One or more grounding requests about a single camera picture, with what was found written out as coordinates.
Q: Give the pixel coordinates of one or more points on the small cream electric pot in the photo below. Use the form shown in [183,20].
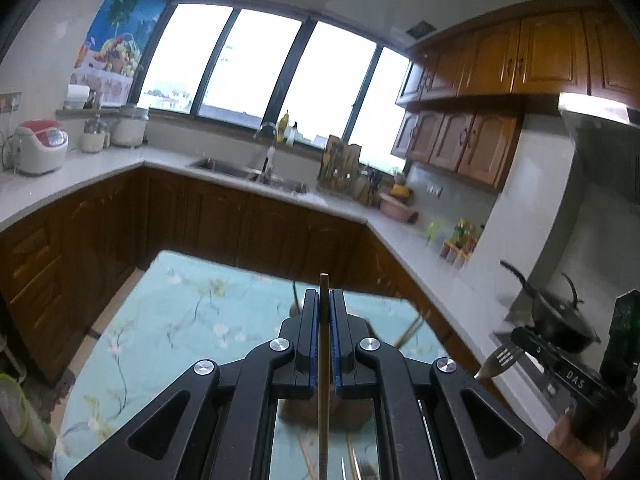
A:
[95,137]

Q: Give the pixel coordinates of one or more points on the spice bottle rack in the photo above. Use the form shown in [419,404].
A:
[462,242]

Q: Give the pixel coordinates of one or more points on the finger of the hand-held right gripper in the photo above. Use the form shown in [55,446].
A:
[555,362]

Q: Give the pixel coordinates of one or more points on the black wok with lid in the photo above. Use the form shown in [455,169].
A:
[565,317]

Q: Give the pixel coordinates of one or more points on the yellow dish soap bottle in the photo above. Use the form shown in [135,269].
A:
[284,127]

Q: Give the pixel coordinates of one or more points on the paper towel roll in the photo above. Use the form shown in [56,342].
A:
[77,97]

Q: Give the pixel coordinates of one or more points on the wooden knife block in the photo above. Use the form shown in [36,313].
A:
[340,162]

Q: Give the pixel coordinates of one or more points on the pink plastic basin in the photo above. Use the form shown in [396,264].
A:
[397,207]

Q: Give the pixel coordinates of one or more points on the wooden upper cabinets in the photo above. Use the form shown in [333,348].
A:
[500,70]

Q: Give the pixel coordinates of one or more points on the person's right hand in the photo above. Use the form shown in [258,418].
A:
[575,440]

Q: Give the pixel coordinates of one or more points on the steel range hood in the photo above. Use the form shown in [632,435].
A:
[595,110]

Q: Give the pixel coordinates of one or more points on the white round rice cooker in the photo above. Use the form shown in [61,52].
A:
[129,127]

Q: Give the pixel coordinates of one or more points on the white and red rice cooker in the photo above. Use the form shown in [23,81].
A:
[42,147]

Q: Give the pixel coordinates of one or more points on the white kitchen countertop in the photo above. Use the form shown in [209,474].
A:
[100,165]

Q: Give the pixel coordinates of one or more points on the black gas stove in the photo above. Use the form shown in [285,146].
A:
[537,370]

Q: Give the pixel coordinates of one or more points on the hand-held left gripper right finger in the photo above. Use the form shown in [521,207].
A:
[336,340]

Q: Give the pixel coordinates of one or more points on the large kitchen window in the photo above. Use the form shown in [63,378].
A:
[270,65]

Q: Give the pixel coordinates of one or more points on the wall socket panel with plugs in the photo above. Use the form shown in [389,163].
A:
[10,102]

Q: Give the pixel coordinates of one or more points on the ceiling vent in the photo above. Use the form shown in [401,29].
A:
[420,28]

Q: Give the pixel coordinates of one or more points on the small white wall socket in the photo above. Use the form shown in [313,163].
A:
[435,190]

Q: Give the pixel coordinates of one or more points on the white pump dispenser bottle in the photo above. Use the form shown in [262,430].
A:
[294,135]

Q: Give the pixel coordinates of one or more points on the brown wooden chopstick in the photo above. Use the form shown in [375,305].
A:
[410,327]

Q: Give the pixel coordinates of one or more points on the light blue floral tablecloth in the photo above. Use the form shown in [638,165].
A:
[175,320]

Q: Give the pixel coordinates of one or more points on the container with green lid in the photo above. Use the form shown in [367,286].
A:
[22,410]

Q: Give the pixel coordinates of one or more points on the stainless steel sink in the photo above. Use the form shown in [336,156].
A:
[225,167]

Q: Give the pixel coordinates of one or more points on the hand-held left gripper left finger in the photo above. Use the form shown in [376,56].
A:
[312,340]

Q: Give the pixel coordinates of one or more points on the yellow bowl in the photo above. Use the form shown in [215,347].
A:
[400,191]

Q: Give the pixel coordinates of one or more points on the fruit and palm wall poster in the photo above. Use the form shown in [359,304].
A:
[122,25]

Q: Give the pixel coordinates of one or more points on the chopstick with red patterned end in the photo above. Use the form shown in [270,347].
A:
[324,410]

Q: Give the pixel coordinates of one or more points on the chrome kitchen faucet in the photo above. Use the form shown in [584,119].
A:
[267,135]

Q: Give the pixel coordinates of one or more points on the green plastic utensil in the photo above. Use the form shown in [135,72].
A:
[434,231]

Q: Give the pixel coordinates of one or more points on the dark wooden lower cabinets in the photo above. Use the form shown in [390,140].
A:
[210,225]

